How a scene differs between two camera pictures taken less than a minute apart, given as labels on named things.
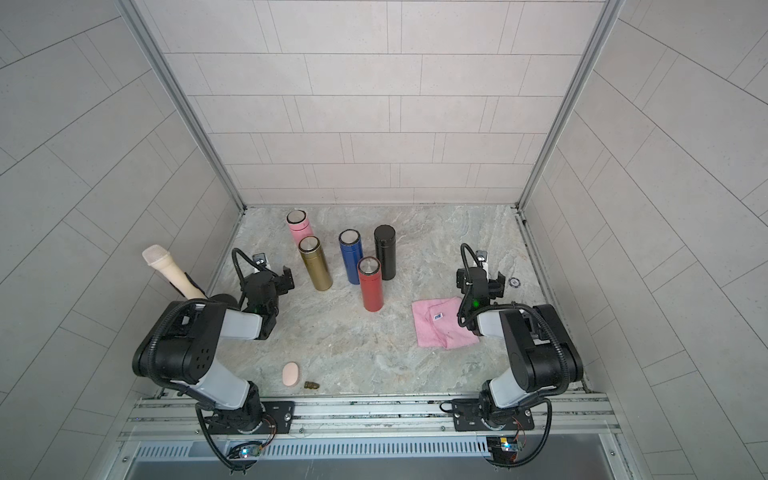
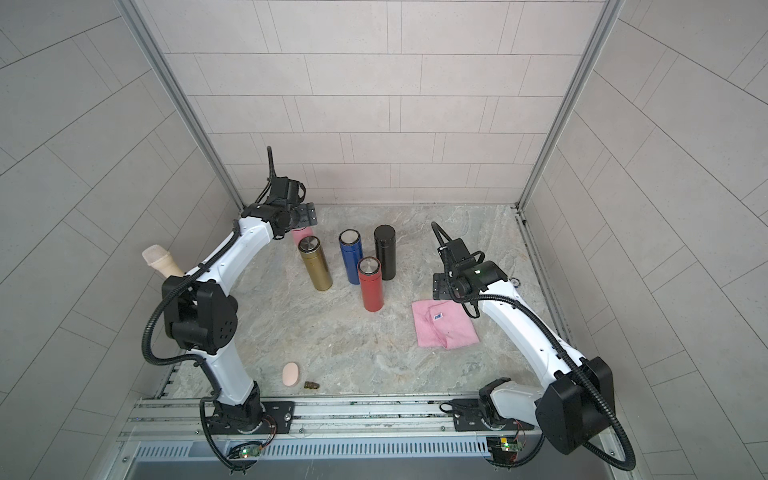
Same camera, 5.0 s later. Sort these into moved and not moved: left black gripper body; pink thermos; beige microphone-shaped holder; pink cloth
Moved: left black gripper body
Not moved: beige microphone-shaped holder; pink thermos; pink cloth
